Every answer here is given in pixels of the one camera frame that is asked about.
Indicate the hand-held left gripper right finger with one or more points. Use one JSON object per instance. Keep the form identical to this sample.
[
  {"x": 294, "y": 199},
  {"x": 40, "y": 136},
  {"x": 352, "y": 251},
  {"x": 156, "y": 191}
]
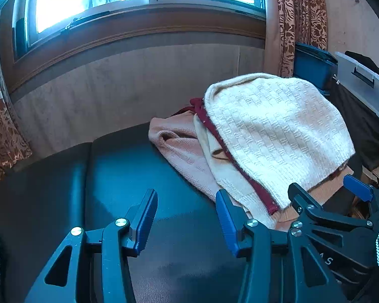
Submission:
[{"x": 227, "y": 224}]

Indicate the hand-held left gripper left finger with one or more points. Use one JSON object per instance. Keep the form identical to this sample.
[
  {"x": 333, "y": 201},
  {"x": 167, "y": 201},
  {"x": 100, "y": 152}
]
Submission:
[{"x": 144, "y": 219}]

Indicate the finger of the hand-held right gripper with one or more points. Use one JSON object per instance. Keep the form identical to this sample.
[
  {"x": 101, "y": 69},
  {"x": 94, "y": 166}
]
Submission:
[
  {"x": 306, "y": 200},
  {"x": 358, "y": 187}
]

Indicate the white knit sweater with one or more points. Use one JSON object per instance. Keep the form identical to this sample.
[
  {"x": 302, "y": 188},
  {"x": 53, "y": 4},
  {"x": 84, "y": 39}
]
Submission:
[{"x": 271, "y": 126}]

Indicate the cardboard piece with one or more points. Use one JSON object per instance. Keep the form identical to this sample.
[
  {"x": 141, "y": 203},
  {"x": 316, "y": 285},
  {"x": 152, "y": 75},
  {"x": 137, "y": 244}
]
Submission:
[{"x": 377, "y": 172}]

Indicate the cream knit sweater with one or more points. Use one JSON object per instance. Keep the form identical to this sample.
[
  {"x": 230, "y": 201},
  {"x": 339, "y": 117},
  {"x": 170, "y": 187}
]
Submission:
[{"x": 230, "y": 176}]

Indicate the black padded bench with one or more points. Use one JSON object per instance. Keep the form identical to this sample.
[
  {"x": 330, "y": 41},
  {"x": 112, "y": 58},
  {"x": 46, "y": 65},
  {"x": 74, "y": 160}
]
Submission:
[{"x": 113, "y": 170}]

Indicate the black cloth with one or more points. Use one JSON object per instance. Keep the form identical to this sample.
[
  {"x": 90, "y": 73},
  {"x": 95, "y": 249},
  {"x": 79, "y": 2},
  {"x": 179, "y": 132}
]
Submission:
[{"x": 360, "y": 126}]

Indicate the pink knit sweater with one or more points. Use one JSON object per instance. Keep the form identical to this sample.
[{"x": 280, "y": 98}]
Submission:
[{"x": 183, "y": 161}]

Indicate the clear plastic storage box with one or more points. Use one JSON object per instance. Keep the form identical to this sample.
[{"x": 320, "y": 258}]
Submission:
[{"x": 350, "y": 79}]

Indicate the maroon garment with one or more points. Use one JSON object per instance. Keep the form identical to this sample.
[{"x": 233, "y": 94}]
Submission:
[{"x": 199, "y": 107}]

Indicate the blue storage bin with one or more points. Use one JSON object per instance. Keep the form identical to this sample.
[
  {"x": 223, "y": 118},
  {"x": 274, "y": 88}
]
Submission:
[{"x": 309, "y": 66}]

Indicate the brown floral curtain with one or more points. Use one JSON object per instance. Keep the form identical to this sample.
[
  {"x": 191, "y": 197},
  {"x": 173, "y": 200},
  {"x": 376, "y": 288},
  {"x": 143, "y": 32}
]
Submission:
[
  {"x": 290, "y": 22},
  {"x": 3, "y": 126}
]

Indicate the window with wooden frame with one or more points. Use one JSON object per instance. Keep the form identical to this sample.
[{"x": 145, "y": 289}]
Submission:
[{"x": 66, "y": 3}]

